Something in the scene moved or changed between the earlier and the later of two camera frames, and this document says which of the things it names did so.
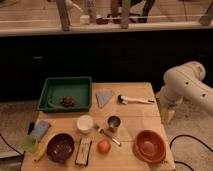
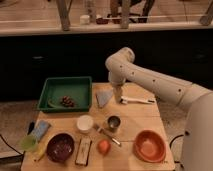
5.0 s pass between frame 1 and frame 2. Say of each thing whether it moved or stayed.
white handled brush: stayed
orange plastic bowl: stayed
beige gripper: moved
